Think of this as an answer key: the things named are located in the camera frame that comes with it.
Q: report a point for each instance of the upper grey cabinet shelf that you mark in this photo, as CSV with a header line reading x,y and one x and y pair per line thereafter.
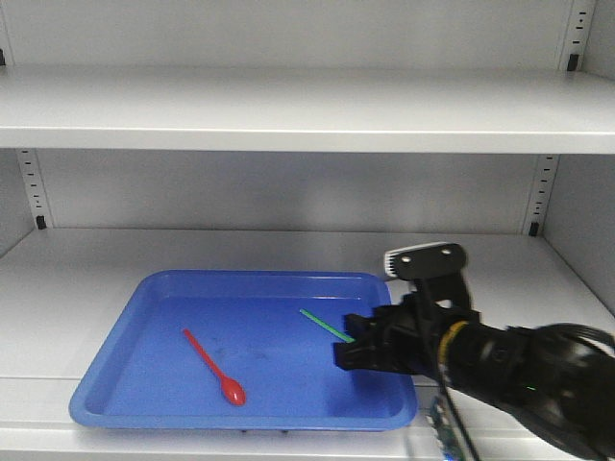
x,y
306,110

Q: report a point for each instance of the red plastic spoon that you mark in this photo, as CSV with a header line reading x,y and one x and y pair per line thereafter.
x,y
231,389

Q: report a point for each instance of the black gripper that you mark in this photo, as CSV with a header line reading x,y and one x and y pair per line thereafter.
x,y
407,334

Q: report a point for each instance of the green plastic spoon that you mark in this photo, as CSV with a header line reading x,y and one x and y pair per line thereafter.
x,y
322,324

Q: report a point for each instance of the grey metal cabinet shelf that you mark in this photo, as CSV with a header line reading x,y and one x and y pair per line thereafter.
x,y
63,289

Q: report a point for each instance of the blue plastic tray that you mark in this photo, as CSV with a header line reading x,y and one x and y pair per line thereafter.
x,y
147,376

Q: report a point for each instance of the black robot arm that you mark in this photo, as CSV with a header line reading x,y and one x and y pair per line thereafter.
x,y
557,380

